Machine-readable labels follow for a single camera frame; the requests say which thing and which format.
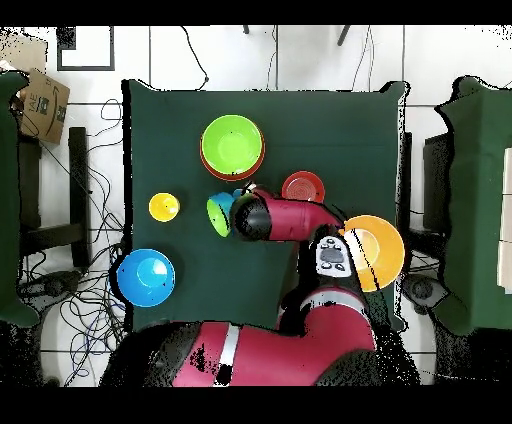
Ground small light blue bowl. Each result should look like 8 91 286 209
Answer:
223 188 244 209

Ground small green bowl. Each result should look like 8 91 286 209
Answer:
206 198 233 239

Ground wide shallow red-orange bowl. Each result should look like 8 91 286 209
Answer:
199 127 266 183

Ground small red-orange bowl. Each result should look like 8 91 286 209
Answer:
281 170 326 204

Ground large green bowl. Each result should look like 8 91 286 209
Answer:
200 114 265 176

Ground yellow cup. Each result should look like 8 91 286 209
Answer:
148 192 181 223

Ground dark green tablecloth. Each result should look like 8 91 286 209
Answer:
121 78 410 334

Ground large orange bowl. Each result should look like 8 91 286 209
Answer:
339 214 406 293

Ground large blue bowl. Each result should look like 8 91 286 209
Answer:
116 248 177 309

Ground black stand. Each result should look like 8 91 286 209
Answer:
17 126 91 269

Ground green cloth covered table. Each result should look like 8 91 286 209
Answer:
433 75 512 337
0 69 39 329

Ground cardboard box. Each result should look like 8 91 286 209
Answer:
0 35 71 145

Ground white boxes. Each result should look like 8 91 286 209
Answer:
496 146 512 295

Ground black cable with plug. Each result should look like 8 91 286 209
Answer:
179 25 210 91

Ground tangle of black cables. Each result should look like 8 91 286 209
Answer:
19 97 135 387

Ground dark square frame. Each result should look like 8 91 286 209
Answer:
56 25 116 72

